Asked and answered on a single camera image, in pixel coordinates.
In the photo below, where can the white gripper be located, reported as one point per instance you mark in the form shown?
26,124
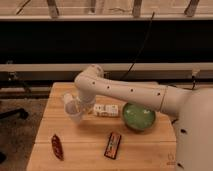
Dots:
85,105

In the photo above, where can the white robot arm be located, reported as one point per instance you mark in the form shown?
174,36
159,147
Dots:
193,108

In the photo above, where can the green ceramic bowl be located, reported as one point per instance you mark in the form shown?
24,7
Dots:
137,117

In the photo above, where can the white labelled bottle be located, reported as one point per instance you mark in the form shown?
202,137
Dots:
103,110

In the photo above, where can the crumpled white paper ball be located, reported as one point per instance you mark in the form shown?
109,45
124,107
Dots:
67,98

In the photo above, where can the red chocolate bar wrapper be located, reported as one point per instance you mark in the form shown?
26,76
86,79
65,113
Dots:
112,145

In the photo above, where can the dark red snack packet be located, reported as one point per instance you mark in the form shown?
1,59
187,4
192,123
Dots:
57,147

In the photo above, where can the black office chair base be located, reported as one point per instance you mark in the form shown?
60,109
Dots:
22,113

